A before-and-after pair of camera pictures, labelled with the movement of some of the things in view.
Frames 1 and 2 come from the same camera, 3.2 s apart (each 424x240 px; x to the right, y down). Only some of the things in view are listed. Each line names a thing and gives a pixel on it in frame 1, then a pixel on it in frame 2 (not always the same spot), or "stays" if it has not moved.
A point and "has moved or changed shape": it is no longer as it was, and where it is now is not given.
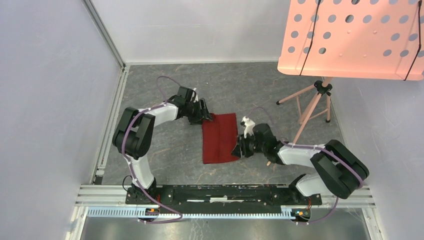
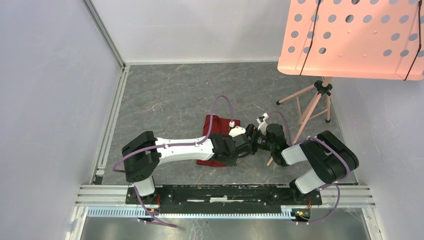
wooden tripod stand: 311,102 stays
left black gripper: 202,114 to 232,162
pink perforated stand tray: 381,39 stays
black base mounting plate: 220,196 stays
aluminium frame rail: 96,20 stays
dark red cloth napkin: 220,139 has moved or changed shape
